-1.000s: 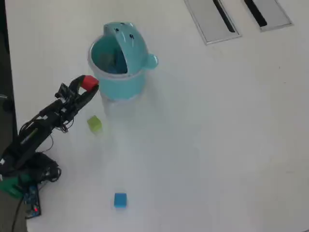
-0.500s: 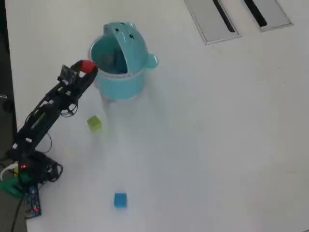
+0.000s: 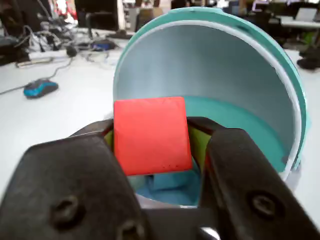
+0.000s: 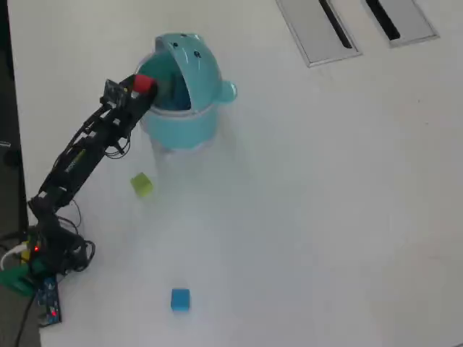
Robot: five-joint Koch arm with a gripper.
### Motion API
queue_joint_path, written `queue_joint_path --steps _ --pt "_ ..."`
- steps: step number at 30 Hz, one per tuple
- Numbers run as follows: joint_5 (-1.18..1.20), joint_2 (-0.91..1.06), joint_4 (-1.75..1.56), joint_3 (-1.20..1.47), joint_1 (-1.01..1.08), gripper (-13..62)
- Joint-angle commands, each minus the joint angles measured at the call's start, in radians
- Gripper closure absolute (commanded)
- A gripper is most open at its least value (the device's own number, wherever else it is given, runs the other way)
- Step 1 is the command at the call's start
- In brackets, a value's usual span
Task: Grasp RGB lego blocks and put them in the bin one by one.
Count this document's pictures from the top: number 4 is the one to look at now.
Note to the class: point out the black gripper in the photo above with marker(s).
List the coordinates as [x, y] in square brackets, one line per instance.
[124, 110]

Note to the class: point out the red block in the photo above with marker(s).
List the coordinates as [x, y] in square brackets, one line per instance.
[144, 84]

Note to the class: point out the green block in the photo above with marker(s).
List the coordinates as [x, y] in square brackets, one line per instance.
[142, 185]

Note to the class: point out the blue block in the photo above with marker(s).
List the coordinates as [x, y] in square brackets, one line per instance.
[180, 300]

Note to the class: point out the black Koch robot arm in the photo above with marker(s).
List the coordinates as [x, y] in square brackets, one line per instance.
[76, 162]

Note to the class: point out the teal whale bin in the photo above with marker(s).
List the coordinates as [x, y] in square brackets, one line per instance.
[188, 126]

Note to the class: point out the yellow connector piece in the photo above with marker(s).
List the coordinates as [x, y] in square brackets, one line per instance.
[25, 254]

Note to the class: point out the blue circuit board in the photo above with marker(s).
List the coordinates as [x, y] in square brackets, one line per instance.
[48, 292]

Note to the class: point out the green table clamp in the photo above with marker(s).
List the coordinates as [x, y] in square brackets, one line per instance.
[14, 280]

